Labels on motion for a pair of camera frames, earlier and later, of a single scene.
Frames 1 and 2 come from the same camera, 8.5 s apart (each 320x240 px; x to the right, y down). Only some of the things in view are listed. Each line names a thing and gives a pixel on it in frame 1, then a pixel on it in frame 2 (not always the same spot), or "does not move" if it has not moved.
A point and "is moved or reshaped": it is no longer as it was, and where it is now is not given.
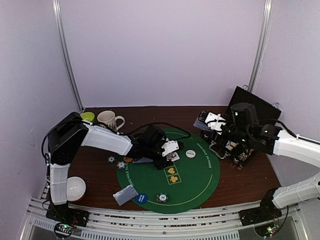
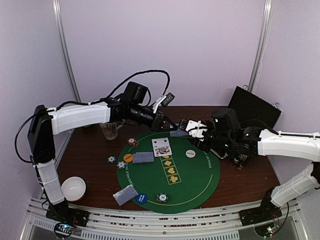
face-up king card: x=173 y=156 is moved or reshaped
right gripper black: x=208 y=136 -> x=198 y=139
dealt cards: x=125 y=195 does not move
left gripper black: x=162 y=163 -> x=158 y=121
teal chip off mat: x=111 y=159 does not move
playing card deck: x=202 y=125 is moved or reshaped
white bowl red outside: x=76 y=189 does not move
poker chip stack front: x=162 y=197 does not move
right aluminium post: x=262 y=45 does not move
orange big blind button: x=127 y=159 does not move
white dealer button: x=190 y=153 does not move
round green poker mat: x=189 y=184 does not move
